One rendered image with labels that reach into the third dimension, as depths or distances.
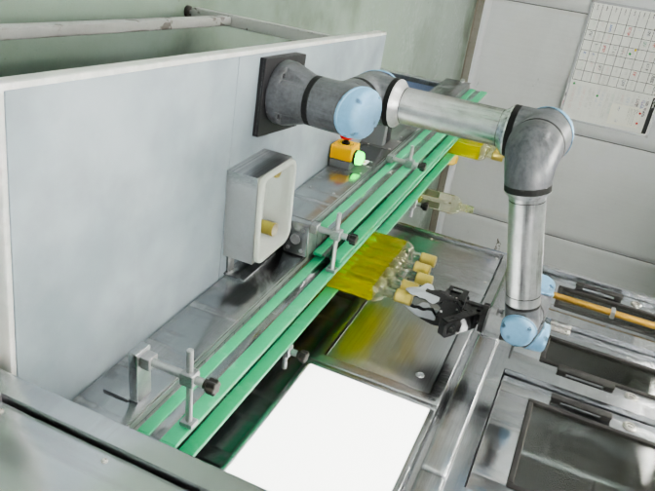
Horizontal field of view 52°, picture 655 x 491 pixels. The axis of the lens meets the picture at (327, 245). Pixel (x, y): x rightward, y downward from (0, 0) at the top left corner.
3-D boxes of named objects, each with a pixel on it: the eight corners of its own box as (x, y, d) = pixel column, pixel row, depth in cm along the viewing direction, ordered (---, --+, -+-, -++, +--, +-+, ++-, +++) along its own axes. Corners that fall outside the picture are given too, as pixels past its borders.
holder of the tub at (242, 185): (222, 275, 161) (250, 284, 159) (226, 169, 148) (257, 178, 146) (256, 246, 175) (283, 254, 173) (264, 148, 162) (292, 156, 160)
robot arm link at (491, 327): (496, 345, 166) (504, 318, 162) (478, 338, 167) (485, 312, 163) (502, 329, 172) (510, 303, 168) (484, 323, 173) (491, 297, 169)
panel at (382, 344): (212, 485, 132) (371, 559, 122) (212, 474, 131) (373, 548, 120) (371, 283, 206) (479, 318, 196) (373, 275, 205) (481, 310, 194)
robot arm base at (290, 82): (269, 61, 148) (307, 71, 144) (303, 57, 161) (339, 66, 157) (261, 128, 154) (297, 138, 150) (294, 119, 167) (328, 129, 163)
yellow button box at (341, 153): (327, 165, 206) (349, 170, 203) (329, 141, 202) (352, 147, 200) (335, 158, 211) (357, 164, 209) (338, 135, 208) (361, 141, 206)
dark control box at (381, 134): (359, 140, 228) (382, 146, 226) (363, 118, 224) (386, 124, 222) (367, 134, 235) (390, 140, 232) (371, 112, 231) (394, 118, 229)
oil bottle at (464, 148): (435, 149, 284) (500, 166, 275) (437, 137, 281) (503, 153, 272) (438, 146, 288) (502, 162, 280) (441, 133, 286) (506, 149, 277)
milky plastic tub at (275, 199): (224, 256, 158) (256, 267, 156) (228, 169, 148) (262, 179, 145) (259, 229, 173) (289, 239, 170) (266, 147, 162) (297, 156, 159)
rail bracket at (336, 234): (304, 265, 173) (349, 280, 169) (311, 207, 165) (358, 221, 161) (309, 260, 176) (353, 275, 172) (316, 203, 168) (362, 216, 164)
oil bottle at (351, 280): (307, 280, 180) (381, 305, 174) (309, 262, 177) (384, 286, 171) (316, 271, 185) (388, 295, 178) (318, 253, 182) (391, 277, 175)
